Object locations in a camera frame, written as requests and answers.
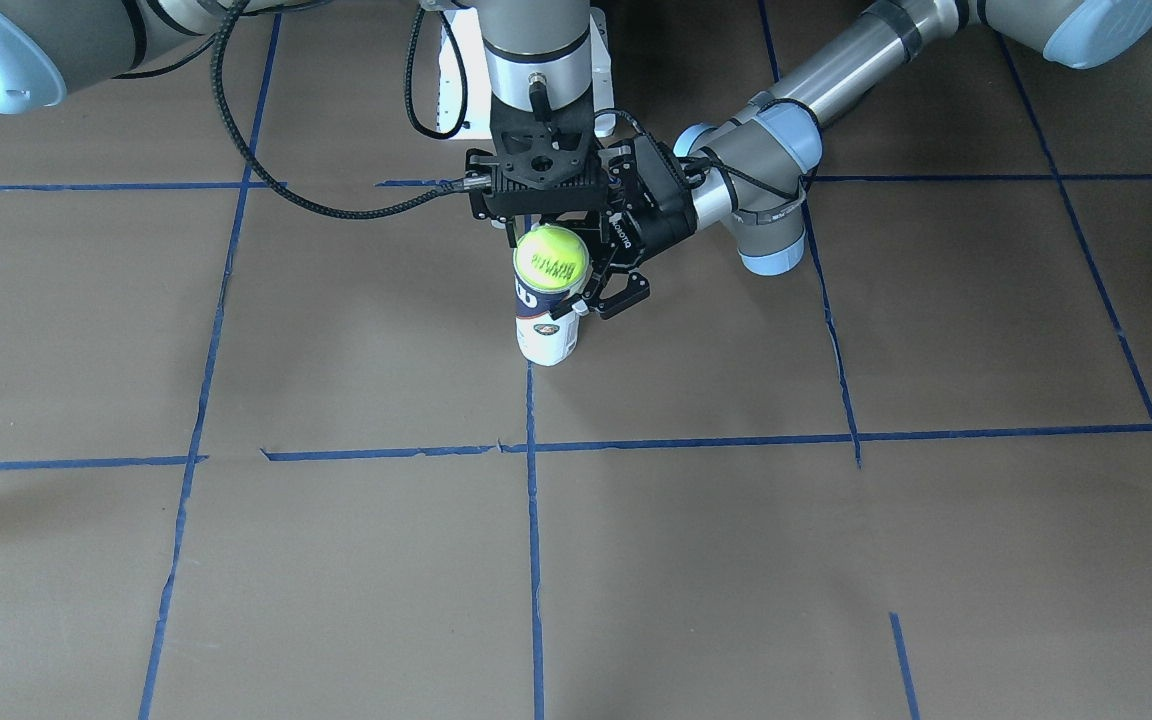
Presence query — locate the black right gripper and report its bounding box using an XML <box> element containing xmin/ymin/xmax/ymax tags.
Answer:
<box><xmin>506</xmin><ymin>213</ymin><xmax>596</xmax><ymax>251</ymax></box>

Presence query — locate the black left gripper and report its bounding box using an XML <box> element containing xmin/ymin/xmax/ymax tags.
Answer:
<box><xmin>568</xmin><ymin>190</ymin><xmax>698</xmax><ymax>320</ymax></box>

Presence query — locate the tennis ball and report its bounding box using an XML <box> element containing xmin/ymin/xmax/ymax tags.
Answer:
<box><xmin>513</xmin><ymin>245</ymin><xmax>590</xmax><ymax>291</ymax></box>

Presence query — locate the clear tennis ball can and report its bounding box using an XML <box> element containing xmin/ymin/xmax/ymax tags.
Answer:
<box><xmin>515</xmin><ymin>256</ymin><xmax>588</xmax><ymax>366</ymax></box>

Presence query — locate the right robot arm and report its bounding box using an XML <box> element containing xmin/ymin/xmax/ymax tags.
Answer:
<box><xmin>0</xmin><ymin>1</ymin><xmax>605</xmax><ymax>222</ymax></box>

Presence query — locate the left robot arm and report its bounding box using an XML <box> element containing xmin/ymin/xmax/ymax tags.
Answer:
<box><xmin>550</xmin><ymin>1</ymin><xmax>1152</xmax><ymax>318</ymax></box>

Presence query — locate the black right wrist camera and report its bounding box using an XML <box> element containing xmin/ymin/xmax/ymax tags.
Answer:
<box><xmin>467</xmin><ymin>90</ymin><xmax>609</xmax><ymax>220</ymax></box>

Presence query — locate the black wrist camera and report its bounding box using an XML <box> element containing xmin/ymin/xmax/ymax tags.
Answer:
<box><xmin>628</xmin><ymin>135</ymin><xmax>695</xmax><ymax>217</ymax></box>
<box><xmin>467</xmin><ymin>90</ymin><xmax>609</xmax><ymax>220</ymax></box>

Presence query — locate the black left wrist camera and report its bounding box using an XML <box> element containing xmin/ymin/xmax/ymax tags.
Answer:
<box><xmin>628</xmin><ymin>135</ymin><xmax>695</xmax><ymax>217</ymax></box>

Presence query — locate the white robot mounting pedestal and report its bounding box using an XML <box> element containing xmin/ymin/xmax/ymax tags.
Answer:
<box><xmin>435</xmin><ymin>6</ymin><xmax>614</xmax><ymax>141</ymax></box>

